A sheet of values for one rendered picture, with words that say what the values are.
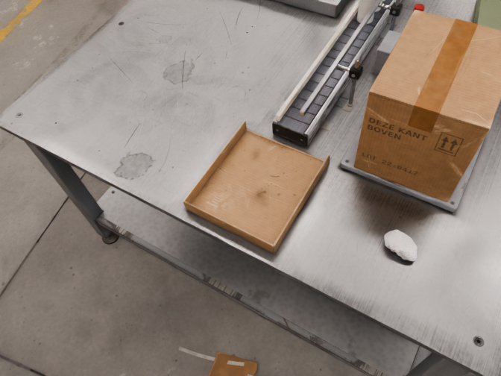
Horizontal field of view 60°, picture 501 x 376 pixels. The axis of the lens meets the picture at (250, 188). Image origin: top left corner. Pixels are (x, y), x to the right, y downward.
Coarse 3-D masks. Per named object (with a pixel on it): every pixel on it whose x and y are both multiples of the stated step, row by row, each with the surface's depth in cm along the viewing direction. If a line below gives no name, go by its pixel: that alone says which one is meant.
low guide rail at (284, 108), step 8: (352, 16) 137; (344, 24) 134; (336, 32) 132; (336, 40) 133; (328, 48) 129; (320, 56) 127; (312, 64) 125; (312, 72) 125; (304, 80) 122; (296, 88) 121; (296, 96) 121; (288, 104) 118; (280, 112) 116
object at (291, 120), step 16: (352, 32) 137; (368, 32) 137; (336, 48) 134; (352, 48) 133; (320, 64) 130; (320, 80) 127; (336, 80) 126; (304, 96) 124; (320, 96) 123; (288, 112) 121; (288, 128) 118; (304, 128) 117
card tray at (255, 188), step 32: (224, 160) 119; (256, 160) 118; (288, 160) 117; (320, 160) 117; (192, 192) 111; (224, 192) 113; (256, 192) 112; (288, 192) 112; (224, 224) 105; (256, 224) 107; (288, 224) 103
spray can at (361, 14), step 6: (360, 0) 133; (366, 0) 131; (372, 0) 131; (360, 6) 134; (366, 6) 133; (372, 6) 133; (360, 12) 136; (366, 12) 135; (360, 18) 137; (372, 18) 137
